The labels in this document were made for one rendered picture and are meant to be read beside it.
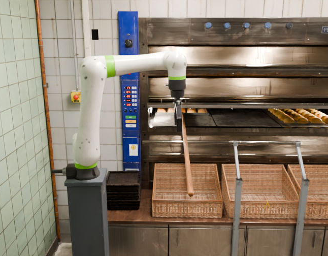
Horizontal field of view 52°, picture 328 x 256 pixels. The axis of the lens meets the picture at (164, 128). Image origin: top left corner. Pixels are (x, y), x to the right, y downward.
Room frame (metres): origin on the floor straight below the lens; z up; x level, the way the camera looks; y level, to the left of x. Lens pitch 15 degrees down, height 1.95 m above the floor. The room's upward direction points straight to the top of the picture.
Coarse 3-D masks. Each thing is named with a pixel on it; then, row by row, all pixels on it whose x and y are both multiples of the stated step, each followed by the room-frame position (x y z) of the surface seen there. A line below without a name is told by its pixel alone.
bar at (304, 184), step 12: (252, 144) 2.46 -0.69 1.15; (264, 144) 2.46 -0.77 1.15; (276, 144) 2.46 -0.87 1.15; (288, 144) 2.45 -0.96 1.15; (300, 144) 2.44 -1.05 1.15; (300, 156) 2.38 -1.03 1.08; (300, 168) 2.33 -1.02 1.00; (240, 180) 2.23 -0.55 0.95; (240, 192) 2.23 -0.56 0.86; (300, 192) 2.26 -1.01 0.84; (240, 204) 2.23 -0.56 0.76; (300, 204) 2.24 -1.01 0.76; (300, 216) 2.22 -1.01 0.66; (300, 228) 2.22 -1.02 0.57; (300, 240) 2.22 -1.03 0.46; (300, 252) 2.22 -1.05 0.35
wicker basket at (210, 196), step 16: (160, 176) 2.79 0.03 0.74; (176, 176) 2.78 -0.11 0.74; (192, 176) 2.78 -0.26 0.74; (160, 192) 2.75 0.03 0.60; (176, 192) 2.75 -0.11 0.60; (208, 192) 2.74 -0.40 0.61; (160, 208) 2.36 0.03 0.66; (176, 208) 2.48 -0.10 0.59; (192, 208) 2.48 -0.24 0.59; (208, 208) 2.48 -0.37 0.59
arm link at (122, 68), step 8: (120, 56) 1.79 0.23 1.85; (128, 56) 1.80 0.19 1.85; (136, 56) 1.81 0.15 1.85; (144, 56) 1.82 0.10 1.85; (152, 56) 1.83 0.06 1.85; (160, 56) 1.83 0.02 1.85; (120, 64) 1.76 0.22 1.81; (128, 64) 1.77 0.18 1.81; (136, 64) 1.79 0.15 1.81; (144, 64) 1.80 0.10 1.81; (152, 64) 1.81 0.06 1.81; (160, 64) 1.83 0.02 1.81; (120, 72) 1.77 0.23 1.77; (128, 72) 1.79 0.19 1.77
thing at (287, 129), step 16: (160, 128) 2.85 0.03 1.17; (176, 128) 2.85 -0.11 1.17; (192, 128) 2.84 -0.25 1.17; (208, 128) 2.84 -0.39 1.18; (224, 128) 2.84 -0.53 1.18; (240, 128) 2.83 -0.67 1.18; (256, 128) 2.83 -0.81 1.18; (272, 128) 2.83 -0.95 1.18; (288, 128) 2.82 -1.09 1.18; (304, 128) 2.82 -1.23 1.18; (320, 128) 2.82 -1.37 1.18
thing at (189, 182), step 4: (184, 124) 2.84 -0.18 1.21; (184, 128) 2.72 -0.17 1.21; (184, 132) 2.59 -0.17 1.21; (184, 136) 2.48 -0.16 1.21; (184, 140) 2.38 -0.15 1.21; (184, 144) 2.29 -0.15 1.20; (184, 148) 2.21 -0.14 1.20; (184, 152) 2.13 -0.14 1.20; (188, 152) 2.15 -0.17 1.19; (184, 156) 2.07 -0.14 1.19; (188, 156) 2.04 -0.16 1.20; (188, 160) 1.97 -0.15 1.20; (188, 164) 1.90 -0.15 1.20; (188, 168) 1.84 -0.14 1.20; (188, 172) 1.78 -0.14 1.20; (188, 176) 1.72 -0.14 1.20; (188, 180) 1.67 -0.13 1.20; (188, 184) 1.62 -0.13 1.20; (192, 184) 1.64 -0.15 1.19; (188, 188) 1.57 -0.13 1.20; (192, 188) 1.58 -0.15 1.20; (188, 192) 1.54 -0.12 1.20; (192, 192) 1.54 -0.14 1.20
